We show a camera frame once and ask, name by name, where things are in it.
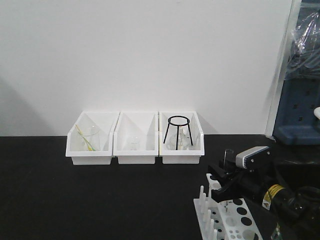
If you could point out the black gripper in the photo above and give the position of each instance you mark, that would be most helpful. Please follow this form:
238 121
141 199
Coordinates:
240 182

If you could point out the clear glass test tube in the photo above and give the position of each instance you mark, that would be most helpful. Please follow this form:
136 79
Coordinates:
228 163

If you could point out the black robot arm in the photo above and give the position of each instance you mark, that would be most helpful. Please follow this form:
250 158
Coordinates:
298 210

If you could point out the white test tube rack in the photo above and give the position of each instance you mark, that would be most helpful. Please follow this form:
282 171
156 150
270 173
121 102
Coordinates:
226 220

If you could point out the grey pegboard drying rack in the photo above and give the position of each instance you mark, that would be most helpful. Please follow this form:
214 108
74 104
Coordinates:
295 122

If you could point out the clear glassware under tripod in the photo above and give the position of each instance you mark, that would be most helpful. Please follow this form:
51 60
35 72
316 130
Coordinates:
180 141

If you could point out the white right storage bin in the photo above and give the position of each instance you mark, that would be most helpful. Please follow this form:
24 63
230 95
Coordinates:
181 156

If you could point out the white storage bin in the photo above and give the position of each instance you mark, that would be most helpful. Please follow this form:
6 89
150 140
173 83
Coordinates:
181 156
106 122
145 125

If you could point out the black metal tripod stand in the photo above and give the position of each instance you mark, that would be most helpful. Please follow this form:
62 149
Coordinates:
172 122

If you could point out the white middle storage bin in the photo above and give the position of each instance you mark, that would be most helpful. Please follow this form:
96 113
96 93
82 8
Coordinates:
145 125

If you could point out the clear glass beaker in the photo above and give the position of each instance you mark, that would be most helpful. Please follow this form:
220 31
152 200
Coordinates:
134 143

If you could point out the white gooseneck lab faucet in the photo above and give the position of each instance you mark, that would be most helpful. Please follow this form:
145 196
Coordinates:
317 112

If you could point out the white left storage bin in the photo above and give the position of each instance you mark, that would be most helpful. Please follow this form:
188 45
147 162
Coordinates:
106 122

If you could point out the clear glass flask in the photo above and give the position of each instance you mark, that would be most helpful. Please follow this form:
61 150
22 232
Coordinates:
89 137

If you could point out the clear plastic bag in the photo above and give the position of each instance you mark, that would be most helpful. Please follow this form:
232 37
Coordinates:
304 59

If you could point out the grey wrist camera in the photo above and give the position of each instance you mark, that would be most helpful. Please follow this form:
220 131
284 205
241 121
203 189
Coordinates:
253 158

